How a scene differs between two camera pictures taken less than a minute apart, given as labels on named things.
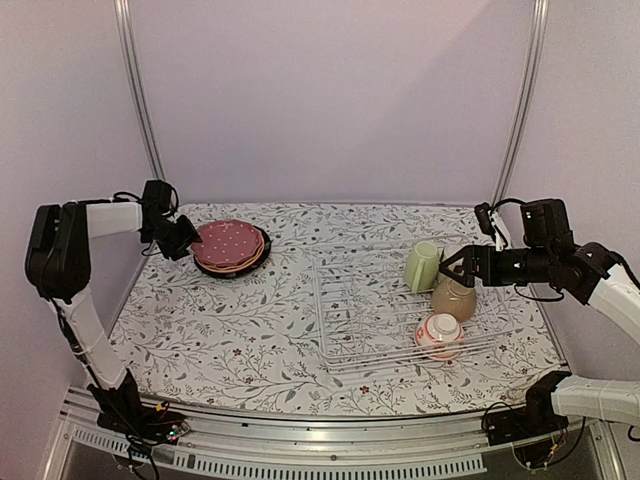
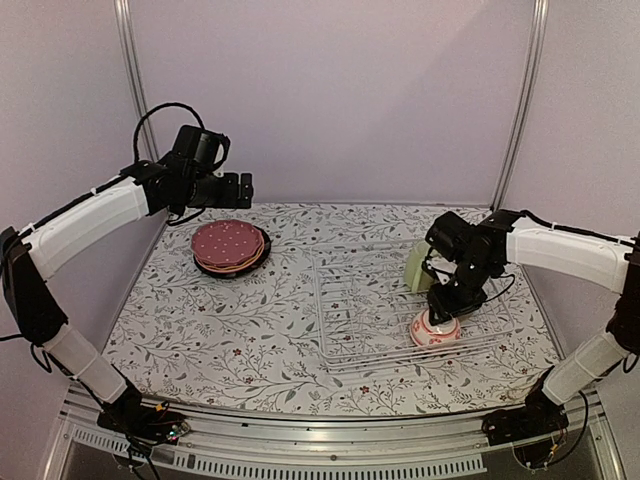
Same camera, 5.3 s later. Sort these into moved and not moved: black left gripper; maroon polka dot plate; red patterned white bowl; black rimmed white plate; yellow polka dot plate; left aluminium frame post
Moved: red patterned white bowl; black left gripper
Not moved: black rimmed white plate; maroon polka dot plate; yellow polka dot plate; left aluminium frame post
